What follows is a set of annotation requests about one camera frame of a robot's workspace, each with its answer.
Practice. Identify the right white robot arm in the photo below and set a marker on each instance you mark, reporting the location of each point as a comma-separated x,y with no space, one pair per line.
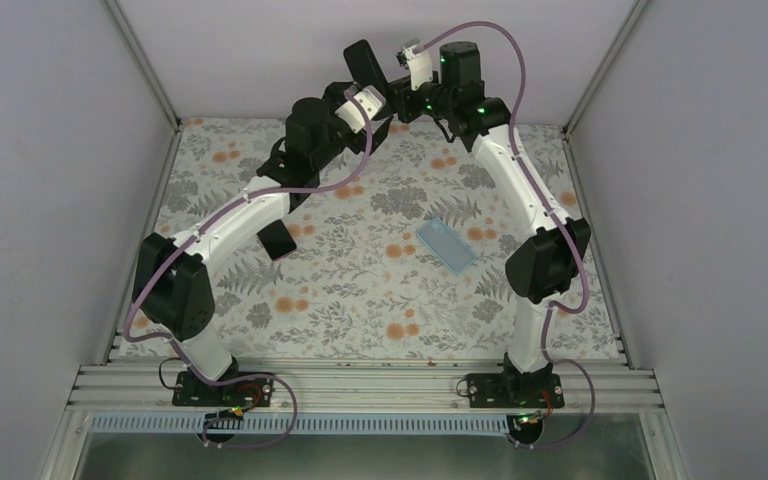
544,266

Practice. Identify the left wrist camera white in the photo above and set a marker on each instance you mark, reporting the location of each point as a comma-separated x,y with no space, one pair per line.
359,106

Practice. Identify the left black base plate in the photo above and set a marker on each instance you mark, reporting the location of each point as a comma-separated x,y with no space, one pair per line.
190,391

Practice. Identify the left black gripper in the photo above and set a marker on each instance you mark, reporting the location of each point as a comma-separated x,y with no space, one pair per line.
334,94

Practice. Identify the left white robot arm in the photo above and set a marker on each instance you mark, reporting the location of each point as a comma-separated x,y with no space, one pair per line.
172,285

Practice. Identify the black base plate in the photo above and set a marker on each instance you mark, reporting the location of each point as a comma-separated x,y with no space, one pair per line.
190,391
511,391

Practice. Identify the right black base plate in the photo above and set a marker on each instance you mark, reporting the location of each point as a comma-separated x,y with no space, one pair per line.
511,391

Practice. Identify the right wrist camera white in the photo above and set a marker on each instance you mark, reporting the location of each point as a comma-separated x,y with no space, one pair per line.
414,57

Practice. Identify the floral patterned table mat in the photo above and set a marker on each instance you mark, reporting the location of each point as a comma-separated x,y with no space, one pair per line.
361,284

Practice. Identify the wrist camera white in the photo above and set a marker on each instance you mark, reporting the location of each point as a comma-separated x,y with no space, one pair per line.
359,106
414,57

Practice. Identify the black phone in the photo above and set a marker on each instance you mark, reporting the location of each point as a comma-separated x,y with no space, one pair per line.
364,67

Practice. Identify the aluminium rail base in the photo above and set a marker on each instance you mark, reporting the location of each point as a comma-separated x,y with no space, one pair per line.
368,396

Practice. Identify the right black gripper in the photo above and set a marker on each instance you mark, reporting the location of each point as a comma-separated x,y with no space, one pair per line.
401,100

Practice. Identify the black smartphone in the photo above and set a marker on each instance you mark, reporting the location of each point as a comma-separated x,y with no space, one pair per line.
277,240

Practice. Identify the light blue phone case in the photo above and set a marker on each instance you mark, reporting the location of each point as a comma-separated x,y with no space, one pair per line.
446,245

